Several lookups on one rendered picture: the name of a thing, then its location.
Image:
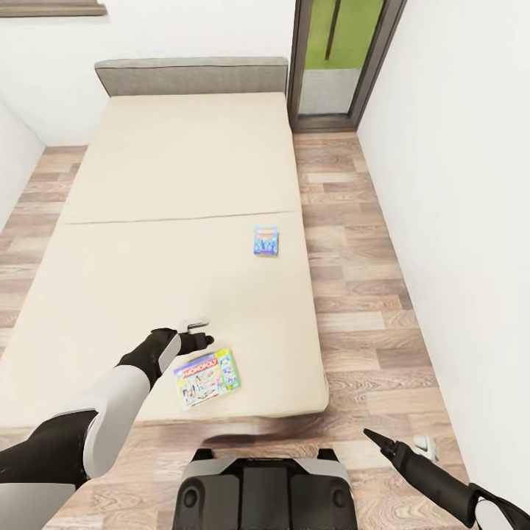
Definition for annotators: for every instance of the door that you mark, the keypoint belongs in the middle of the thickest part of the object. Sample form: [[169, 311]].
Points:
[[338, 49]]

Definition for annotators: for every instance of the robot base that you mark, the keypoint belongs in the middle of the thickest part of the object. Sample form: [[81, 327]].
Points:
[[265, 494]]

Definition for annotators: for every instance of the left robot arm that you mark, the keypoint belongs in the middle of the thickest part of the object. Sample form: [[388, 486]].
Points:
[[81, 439]]

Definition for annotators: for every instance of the board game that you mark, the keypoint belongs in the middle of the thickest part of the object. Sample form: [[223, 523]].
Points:
[[266, 240], [206, 378]]

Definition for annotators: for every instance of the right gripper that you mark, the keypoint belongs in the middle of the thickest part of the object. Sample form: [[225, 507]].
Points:
[[420, 473]]

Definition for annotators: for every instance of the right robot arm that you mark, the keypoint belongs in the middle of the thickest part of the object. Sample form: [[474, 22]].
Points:
[[468, 503]]

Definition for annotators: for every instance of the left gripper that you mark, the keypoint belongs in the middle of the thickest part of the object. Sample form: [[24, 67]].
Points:
[[197, 341]]

